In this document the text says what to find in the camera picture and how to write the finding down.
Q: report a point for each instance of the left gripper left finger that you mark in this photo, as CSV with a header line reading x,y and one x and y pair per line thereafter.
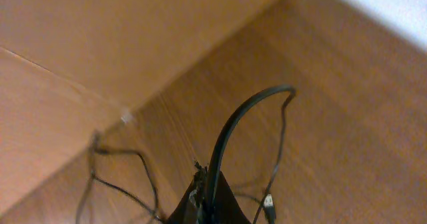
x,y
190,208

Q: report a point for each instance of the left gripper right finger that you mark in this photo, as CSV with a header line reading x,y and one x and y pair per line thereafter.
x,y
226,209

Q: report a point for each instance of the wooden side panel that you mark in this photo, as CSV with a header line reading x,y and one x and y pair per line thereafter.
x,y
69,67

